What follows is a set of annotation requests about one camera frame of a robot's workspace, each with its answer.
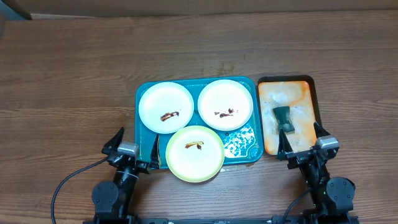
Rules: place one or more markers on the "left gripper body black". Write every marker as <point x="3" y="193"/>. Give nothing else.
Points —
<point x="142" y="167"/>

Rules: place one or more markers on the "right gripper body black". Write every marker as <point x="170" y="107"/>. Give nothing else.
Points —
<point x="298" y="159"/>

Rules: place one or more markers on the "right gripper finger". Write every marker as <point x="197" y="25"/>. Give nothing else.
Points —
<point x="319" y="130"/>
<point x="284" y="147"/>

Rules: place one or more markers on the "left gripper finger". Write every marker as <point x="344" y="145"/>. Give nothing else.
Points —
<point x="154" y="156"/>
<point x="113" y="144"/>

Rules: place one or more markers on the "green yellow scrubbing sponge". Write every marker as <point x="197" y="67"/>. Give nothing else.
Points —
<point x="282" y="116"/>

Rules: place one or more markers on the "light green plate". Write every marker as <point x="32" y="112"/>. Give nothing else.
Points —
<point x="195" y="154"/>

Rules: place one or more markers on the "white plate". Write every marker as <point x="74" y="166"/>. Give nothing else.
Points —
<point x="225" y="105"/>
<point x="166" y="107"/>

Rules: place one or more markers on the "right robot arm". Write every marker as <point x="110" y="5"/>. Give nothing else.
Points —
<point x="332" y="197"/>

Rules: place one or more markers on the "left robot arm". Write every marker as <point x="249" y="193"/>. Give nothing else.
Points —
<point x="112" y="198"/>

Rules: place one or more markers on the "teal plastic tray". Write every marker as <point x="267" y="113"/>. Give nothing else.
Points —
<point x="242" y="145"/>

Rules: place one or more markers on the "black tray with soapy water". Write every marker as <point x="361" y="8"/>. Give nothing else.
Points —
<point x="296" y="95"/>

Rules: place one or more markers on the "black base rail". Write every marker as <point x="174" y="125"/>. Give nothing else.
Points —
<point x="277" y="219"/>

